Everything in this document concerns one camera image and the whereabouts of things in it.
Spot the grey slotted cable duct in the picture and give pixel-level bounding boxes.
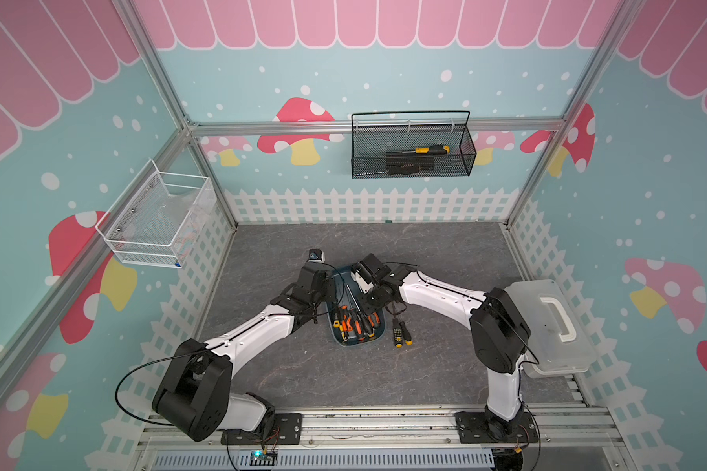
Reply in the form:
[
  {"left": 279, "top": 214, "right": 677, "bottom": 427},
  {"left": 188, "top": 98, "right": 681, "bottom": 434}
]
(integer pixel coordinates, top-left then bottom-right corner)
[{"left": 152, "top": 449, "right": 496, "bottom": 470}]

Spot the black wire mesh basket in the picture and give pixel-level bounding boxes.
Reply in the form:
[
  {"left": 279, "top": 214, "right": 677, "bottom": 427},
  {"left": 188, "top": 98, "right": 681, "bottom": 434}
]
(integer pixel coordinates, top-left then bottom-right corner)
[{"left": 351, "top": 110, "right": 477, "bottom": 179}]

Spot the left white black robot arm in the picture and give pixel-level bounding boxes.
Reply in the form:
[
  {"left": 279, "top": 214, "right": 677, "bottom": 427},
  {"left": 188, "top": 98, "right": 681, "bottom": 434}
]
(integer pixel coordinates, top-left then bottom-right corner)
[{"left": 114, "top": 261, "right": 340, "bottom": 447}]

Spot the white plastic toolbox with handle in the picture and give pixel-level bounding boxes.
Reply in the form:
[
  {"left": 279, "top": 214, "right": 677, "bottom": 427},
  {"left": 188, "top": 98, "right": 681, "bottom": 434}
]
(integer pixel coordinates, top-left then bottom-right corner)
[{"left": 506, "top": 280, "right": 597, "bottom": 379}]

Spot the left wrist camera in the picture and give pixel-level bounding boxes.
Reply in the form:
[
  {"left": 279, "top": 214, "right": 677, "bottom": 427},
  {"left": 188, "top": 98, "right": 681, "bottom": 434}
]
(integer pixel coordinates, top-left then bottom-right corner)
[{"left": 308, "top": 248, "right": 325, "bottom": 263}]

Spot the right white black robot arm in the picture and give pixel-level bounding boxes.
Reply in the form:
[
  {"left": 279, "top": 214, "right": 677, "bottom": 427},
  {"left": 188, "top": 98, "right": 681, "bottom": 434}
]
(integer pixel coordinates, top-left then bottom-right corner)
[{"left": 352, "top": 254, "right": 531, "bottom": 441}]

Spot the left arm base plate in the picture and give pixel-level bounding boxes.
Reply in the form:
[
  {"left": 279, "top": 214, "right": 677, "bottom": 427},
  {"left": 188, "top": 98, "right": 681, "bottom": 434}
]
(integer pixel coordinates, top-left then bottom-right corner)
[{"left": 220, "top": 413, "right": 304, "bottom": 447}]

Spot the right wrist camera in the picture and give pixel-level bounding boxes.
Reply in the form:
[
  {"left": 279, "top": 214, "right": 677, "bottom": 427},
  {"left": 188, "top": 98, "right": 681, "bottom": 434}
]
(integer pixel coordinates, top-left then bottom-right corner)
[{"left": 351, "top": 264, "right": 373, "bottom": 294}]

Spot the teal plastic storage box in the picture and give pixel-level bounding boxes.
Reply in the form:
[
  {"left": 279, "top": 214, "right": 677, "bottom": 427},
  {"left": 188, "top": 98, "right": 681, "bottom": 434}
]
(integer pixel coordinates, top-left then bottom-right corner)
[{"left": 325, "top": 266, "right": 386, "bottom": 347}]

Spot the yellow black screwdriver in basket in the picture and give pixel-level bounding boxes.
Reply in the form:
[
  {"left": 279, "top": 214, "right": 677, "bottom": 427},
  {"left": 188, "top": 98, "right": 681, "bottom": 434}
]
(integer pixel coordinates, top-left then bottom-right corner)
[{"left": 386, "top": 145, "right": 451, "bottom": 156}]

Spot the white wire mesh basket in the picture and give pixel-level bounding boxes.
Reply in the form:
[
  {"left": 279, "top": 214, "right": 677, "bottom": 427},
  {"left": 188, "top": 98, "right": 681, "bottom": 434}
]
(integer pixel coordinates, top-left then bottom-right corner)
[{"left": 95, "top": 161, "right": 217, "bottom": 269}]

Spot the green lit circuit board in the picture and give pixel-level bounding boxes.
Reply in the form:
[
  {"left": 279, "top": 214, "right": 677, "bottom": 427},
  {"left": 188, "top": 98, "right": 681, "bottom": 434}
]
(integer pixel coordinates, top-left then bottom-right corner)
[{"left": 249, "top": 451, "right": 278, "bottom": 467}]

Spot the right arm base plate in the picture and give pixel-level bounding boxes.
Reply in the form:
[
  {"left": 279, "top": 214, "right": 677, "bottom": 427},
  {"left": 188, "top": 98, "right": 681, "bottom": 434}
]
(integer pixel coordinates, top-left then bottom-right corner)
[{"left": 454, "top": 410, "right": 539, "bottom": 447}]

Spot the black tool in basket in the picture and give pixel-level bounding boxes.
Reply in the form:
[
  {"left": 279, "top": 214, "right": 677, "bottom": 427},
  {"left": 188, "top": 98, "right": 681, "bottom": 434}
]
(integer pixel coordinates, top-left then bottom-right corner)
[{"left": 385, "top": 154, "right": 435, "bottom": 176}]

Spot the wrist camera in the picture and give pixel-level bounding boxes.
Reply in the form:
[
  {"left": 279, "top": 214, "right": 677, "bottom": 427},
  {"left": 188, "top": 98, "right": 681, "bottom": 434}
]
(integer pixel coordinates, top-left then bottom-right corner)
[
  {"left": 308, "top": 248, "right": 325, "bottom": 263},
  {"left": 351, "top": 264, "right": 373, "bottom": 294}
]

